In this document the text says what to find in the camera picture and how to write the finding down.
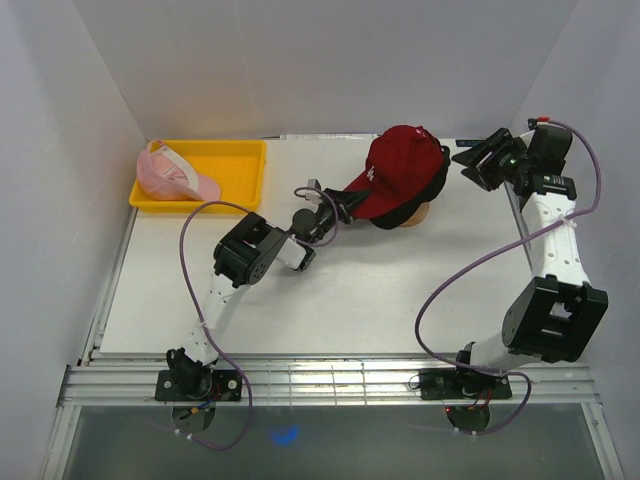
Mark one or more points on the yellow plastic tray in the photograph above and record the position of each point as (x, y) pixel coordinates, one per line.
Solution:
(236, 165)

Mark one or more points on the pink cap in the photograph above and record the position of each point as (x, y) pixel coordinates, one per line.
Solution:
(165, 175)

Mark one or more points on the aluminium frame rail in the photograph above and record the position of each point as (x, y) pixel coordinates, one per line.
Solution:
(359, 381)

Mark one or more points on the black NY cap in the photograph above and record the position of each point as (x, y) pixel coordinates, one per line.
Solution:
(394, 218)

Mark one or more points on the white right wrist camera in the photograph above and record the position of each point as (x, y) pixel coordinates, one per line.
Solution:
(533, 123)

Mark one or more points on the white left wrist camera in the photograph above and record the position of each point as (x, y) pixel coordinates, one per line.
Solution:
(313, 191)

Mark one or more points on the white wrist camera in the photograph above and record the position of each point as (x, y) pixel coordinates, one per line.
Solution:
(313, 191)
(533, 123)

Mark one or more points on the red cap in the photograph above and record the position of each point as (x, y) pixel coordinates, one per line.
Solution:
(400, 164)

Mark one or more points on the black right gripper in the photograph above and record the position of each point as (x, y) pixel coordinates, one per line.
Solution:
(498, 142)

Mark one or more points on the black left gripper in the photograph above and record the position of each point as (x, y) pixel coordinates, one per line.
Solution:
(348, 203)

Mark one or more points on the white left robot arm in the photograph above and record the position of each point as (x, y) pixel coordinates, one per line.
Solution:
(240, 260)

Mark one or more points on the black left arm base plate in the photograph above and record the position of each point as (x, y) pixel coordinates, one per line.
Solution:
(216, 385)

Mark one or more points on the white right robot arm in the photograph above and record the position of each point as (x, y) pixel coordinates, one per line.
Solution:
(556, 314)

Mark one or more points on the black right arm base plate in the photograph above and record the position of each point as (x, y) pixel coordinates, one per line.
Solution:
(459, 384)

